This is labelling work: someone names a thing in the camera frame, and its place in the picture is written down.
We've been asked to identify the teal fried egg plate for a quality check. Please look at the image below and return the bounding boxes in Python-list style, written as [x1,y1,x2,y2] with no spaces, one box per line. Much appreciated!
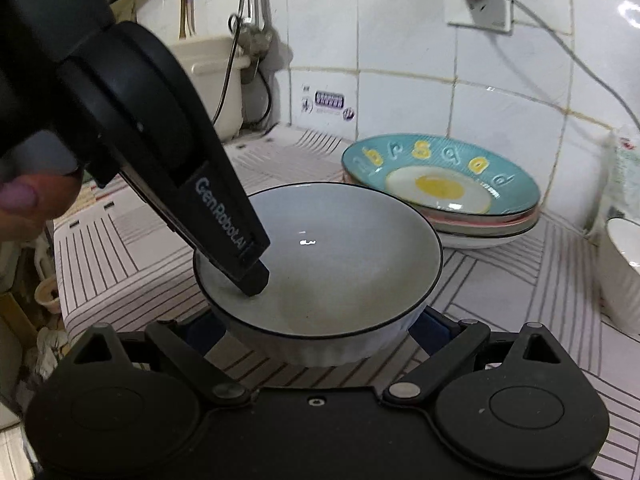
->
[342,133,541,217]

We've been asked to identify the striped pink table mat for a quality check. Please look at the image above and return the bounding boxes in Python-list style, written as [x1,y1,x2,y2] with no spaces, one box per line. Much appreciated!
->
[52,119,639,479]

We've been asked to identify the black power cable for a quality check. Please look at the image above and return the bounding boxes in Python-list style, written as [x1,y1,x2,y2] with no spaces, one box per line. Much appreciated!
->
[487,0,640,131]

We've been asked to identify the white rice cooker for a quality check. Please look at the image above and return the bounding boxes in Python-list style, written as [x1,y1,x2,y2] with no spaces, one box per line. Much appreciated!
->
[168,36,250,142]

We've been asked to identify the wooden hanging utensil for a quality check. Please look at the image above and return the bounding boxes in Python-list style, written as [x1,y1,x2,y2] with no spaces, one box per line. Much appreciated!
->
[179,0,196,39]

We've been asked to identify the white wall socket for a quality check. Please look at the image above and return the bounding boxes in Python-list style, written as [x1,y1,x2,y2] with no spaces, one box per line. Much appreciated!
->
[444,0,512,35]

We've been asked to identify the white black-rimmed plate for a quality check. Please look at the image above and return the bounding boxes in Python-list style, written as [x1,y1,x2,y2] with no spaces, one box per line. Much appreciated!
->
[435,215,540,248]

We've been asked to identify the hanging metal utensils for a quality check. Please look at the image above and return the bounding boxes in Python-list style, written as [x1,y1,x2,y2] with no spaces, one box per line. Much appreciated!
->
[211,0,277,129]

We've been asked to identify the white salt bag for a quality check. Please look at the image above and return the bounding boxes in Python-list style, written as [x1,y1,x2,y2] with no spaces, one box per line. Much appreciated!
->
[588,126,639,245]

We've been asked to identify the person left hand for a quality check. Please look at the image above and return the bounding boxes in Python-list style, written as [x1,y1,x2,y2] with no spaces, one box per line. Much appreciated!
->
[0,170,84,243]

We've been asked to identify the white bowl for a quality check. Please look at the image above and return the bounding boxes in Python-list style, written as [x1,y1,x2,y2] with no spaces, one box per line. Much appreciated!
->
[597,218,640,334]
[193,182,444,367]

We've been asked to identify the white pink floral plate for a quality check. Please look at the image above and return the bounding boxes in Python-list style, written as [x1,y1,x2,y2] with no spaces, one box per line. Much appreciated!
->
[342,171,542,229]

